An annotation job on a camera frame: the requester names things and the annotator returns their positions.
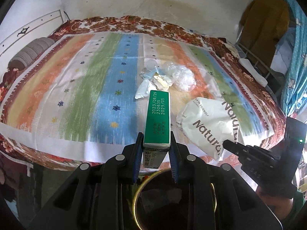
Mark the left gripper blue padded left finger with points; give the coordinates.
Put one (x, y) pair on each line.
(138, 151)

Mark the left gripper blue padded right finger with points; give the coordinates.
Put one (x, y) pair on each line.
(174, 157)

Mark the green and white carton box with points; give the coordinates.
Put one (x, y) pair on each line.
(157, 135)

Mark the white Natural paper bag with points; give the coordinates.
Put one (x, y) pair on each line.
(207, 123)

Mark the white tissue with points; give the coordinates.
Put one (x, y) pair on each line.
(144, 89)

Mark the yellow wrapper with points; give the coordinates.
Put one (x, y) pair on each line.
(161, 82)

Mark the clear plastic bag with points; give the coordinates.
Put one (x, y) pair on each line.
(182, 77)

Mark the brown gold-rimmed trash bin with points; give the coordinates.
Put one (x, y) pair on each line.
(162, 203)

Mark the green sleeve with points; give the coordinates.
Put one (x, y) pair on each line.
(298, 203)

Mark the striped colourful bed cover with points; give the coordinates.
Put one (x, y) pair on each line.
(77, 101)

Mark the blue patterned hanging cloth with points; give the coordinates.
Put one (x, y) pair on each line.
(293, 95)

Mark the white folded cloth on rack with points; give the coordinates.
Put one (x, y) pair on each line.
(248, 66)

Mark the red floral blanket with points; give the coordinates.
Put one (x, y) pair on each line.
(163, 30)

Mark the metal clothes rack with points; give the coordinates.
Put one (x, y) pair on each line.
(276, 80)

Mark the grey striped bolster pillow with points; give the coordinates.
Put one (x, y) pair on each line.
(30, 52)

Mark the white headboard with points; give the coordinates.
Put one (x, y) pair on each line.
(41, 27)

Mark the mustard yellow hanging garment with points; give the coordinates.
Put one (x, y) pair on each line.
(264, 23)

